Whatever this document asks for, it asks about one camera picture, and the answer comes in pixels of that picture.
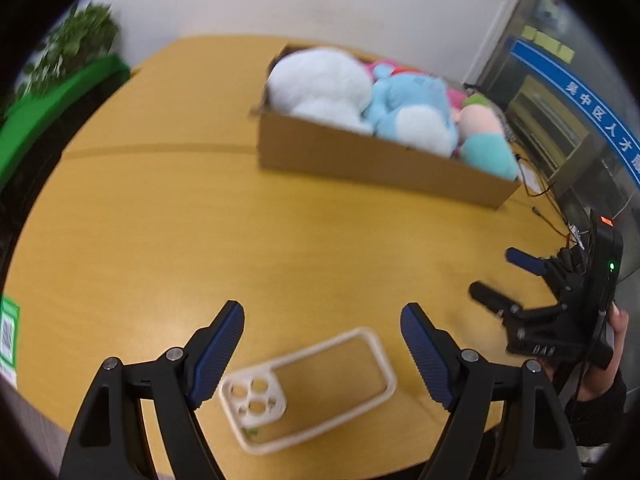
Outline yellow sticky notes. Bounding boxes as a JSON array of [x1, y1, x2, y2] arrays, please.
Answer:
[[520, 25, 576, 63]]

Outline black cable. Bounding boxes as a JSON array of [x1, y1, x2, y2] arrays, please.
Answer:
[[529, 204, 583, 242], [515, 152, 558, 198]]

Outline blue banner on glass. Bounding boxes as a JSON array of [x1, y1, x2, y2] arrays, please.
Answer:
[[510, 39, 640, 186]]

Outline green sticker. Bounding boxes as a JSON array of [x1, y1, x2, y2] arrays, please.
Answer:
[[0, 296, 22, 383]]

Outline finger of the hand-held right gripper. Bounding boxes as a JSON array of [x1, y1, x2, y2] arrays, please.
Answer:
[[468, 281, 525, 320], [506, 246, 567, 284]]

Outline person's right hand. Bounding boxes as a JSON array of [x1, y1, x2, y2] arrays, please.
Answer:
[[606, 305, 629, 356]]

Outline cardboard box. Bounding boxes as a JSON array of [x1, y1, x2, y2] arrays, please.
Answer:
[[249, 42, 523, 211]]

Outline teal green-haired plush toy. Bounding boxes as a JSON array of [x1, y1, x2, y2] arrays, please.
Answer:
[[454, 92, 521, 181]]

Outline blue plush toy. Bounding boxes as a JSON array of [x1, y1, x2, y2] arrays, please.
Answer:
[[362, 71, 461, 157]]

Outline green board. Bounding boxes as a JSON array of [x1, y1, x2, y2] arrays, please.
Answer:
[[0, 55, 132, 186]]

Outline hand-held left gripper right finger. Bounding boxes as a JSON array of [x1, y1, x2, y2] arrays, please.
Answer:
[[400, 302, 583, 480]]

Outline green potted plant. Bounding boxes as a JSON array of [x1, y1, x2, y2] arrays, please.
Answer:
[[15, 2, 121, 106]]

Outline white plush toy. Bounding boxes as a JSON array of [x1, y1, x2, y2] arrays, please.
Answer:
[[267, 46, 375, 136]]

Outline yellow shelf rack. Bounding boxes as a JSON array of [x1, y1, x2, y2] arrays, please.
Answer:
[[507, 75, 591, 171]]

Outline white phone case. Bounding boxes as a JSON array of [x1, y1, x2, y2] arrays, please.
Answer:
[[218, 327, 398, 456]]

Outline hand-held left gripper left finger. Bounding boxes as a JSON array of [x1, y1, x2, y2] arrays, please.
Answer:
[[60, 300, 246, 480]]

